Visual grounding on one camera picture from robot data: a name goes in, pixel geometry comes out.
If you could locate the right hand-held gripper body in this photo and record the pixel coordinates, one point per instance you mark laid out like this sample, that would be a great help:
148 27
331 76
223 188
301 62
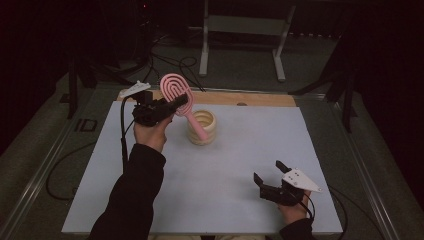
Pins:
286 190

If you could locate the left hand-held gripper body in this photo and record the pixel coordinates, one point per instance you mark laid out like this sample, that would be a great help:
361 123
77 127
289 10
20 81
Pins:
150 111

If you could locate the pink hairbrush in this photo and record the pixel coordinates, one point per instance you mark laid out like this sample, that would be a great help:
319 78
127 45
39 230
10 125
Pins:
173 86

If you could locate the cream ringed cup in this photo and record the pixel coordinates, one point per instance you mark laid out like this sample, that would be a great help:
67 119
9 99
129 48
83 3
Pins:
209 122

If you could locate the person's right hand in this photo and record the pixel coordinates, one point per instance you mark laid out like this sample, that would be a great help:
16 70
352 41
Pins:
295 210

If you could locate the person's left hand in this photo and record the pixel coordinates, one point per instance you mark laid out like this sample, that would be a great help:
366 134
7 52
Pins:
153 135

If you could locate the black floor stand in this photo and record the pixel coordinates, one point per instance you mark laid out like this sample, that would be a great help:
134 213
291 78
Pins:
75 86
343 96

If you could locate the white metal stand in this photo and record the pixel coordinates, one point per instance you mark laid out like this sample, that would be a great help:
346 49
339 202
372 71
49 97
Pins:
246 26

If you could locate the aluminium floor rail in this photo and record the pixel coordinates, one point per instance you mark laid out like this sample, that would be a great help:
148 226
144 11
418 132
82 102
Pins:
43 166
363 166

